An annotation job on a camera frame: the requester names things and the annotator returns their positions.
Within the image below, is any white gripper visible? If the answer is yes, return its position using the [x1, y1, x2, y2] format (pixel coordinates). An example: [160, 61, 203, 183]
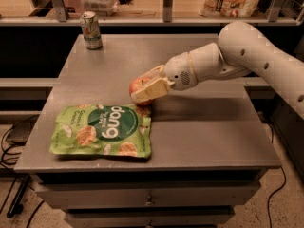
[130, 52, 198, 104]

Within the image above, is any black power adapter box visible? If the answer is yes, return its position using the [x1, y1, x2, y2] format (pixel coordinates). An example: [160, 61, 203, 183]
[6, 121, 35, 145]

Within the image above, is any clear plastic box on shelf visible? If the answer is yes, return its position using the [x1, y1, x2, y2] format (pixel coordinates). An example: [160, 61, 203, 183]
[81, 0, 118, 16]

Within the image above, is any black cables left floor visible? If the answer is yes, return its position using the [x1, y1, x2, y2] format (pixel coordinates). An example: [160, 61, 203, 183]
[0, 114, 46, 228]

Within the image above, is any green soda can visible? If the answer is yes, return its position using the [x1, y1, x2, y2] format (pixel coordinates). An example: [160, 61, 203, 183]
[80, 11, 103, 49]

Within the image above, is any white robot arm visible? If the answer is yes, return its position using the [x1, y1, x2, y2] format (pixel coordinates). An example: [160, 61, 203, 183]
[130, 21, 304, 118]

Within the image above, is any red apple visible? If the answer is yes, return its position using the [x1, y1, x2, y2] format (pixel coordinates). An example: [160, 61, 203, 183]
[129, 77, 152, 106]

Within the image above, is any colourful snack bag on shelf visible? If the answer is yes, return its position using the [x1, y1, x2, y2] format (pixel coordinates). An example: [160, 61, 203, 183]
[199, 0, 259, 18]

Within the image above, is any black cable right floor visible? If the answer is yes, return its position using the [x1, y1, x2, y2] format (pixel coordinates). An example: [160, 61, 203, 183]
[266, 166, 288, 228]

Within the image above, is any grey drawer cabinet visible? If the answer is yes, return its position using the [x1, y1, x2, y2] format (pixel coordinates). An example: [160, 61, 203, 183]
[36, 180, 260, 228]

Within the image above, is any green rice chip bag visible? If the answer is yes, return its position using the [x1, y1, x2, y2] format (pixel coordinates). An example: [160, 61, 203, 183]
[49, 104, 151, 159]

